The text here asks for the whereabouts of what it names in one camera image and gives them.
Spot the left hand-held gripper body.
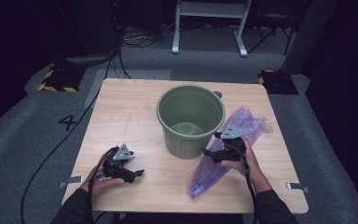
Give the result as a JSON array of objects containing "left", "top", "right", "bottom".
[{"left": 102, "top": 143, "right": 134, "bottom": 183}]

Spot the black folding chair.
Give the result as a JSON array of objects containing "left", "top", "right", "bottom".
[{"left": 247, "top": 0, "right": 296, "bottom": 57}]

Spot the person's left hand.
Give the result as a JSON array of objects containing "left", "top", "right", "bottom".
[{"left": 79, "top": 156, "right": 126, "bottom": 197}]

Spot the white metal stand frame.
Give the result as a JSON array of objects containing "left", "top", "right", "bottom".
[{"left": 171, "top": 0, "right": 253, "bottom": 58}]

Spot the metal table bracket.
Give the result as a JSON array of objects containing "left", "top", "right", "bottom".
[
  {"left": 58, "top": 175, "right": 85, "bottom": 189},
  {"left": 284, "top": 181, "right": 310, "bottom": 194}
]

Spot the purple plastic bag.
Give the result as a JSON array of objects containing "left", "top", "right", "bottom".
[{"left": 188, "top": 106, "right": 274, "bottom": 200}]

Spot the yellow-black striped stand base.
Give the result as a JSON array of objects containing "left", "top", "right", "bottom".
[
  {"left": 37, "top": 64, "right": 87, "bottom": 93},
  {"left": 257, "top": 69, "right": 300, "bottom": 96}
]

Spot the green plastic bin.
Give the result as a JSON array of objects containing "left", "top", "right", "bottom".
[{"left": 156, "top": 84, "right": 227, "bottom": 161}]

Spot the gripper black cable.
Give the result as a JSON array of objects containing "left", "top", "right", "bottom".
[
  {"left": 229, "top": 143, "right": 259, "bottom": 224},
  {"left": 87, "top": 146, "right": 120, "bottom": 224}
]

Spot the grey column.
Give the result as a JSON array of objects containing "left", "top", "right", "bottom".
[{"left": 280, "top": 0, "right": 340, "bottom": 76}]

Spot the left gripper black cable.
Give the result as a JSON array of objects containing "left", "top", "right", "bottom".
[{"left": 87, "top": 146, "right": 120, "bottom": 224}]

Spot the bundle of floor cables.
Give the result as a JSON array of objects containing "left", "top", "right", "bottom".
[{"left": 120, "top": 21, "right": 176, "bottom": 49}]

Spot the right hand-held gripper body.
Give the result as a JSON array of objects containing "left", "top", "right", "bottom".
[{"left": 213, "top": 125, "right": 254, "bottom": 163}]

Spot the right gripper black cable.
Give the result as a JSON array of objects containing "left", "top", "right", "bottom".
[{"left": 229, "top": 143, "right": 259, "bottom": 224}]

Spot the long black floor cable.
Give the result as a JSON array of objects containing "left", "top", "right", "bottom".
[{"left": 20, "top": 46, "right": 122, "bottom": 224}]

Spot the person's right hand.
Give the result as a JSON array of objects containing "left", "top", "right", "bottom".
[{"left": 228, "top": 135, "right": 273, "bottom": 194}]

